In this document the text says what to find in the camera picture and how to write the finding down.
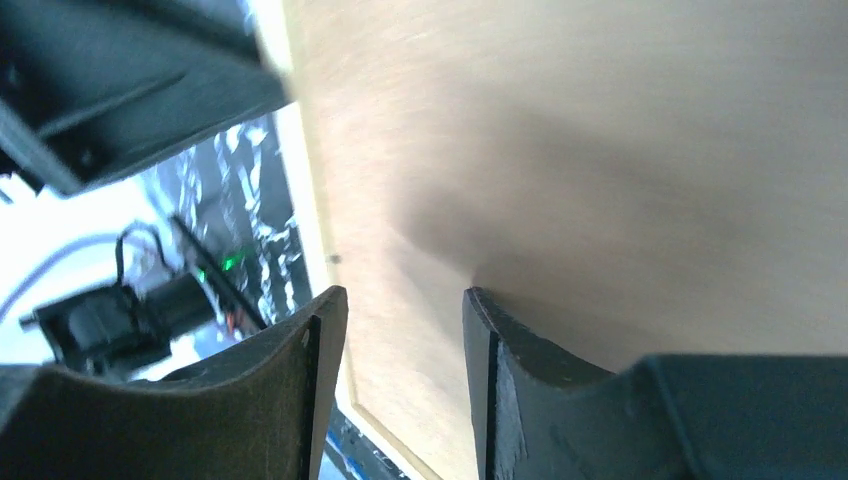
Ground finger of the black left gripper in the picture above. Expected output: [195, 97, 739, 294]
[1, 1, 289, 195]

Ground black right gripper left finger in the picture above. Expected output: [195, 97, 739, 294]
[1, 285, 348, 479]

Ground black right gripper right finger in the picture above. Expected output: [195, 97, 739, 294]
[462, 287, 847, 479]

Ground brown backing board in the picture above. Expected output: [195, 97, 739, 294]
[285, 1, 847, 479]

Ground light wooden picture frame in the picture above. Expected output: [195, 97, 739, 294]
[250, 0, 440, 479]

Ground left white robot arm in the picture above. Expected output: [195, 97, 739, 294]
[1, 1, 305, 378]

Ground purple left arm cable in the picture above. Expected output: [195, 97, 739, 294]
[0, 231, 167, 319]

